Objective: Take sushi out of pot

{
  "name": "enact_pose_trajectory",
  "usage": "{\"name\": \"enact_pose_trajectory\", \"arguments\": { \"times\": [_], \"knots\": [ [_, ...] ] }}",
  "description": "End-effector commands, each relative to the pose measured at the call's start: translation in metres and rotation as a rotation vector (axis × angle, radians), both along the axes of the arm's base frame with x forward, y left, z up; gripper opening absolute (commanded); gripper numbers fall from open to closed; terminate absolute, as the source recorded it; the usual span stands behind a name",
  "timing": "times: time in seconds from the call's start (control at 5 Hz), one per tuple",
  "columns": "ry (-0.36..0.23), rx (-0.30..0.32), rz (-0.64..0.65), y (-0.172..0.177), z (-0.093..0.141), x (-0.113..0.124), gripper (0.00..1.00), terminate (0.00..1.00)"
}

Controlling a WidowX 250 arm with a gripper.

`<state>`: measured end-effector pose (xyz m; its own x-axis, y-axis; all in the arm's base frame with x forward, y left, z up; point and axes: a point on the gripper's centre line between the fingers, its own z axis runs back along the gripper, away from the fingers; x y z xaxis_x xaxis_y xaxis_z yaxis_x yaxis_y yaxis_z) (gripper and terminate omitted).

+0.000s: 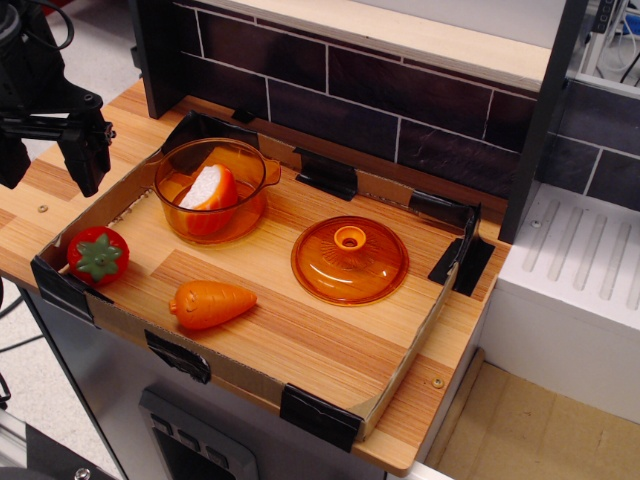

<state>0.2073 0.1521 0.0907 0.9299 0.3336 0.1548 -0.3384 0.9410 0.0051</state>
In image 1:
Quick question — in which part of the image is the orange toy carrot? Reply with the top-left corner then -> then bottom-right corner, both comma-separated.
168,280 -> 257,330

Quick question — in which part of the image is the red toy strawberry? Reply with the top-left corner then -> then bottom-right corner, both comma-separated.
67,226 -> 130,287

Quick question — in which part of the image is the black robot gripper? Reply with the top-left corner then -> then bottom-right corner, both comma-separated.
0,1 -> 114,197

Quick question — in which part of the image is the orange transparent plastic pot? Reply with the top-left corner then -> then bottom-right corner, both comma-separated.
154,138 -> 281,245

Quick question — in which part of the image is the orange transparent pot lid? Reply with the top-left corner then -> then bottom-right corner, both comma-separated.
291,216 -> 409,306

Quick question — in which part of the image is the salmon sushi toy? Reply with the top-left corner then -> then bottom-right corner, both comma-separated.
179,164 -> 238,236

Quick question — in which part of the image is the white toy sink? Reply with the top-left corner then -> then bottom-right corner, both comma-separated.
480,184 -> 639,422

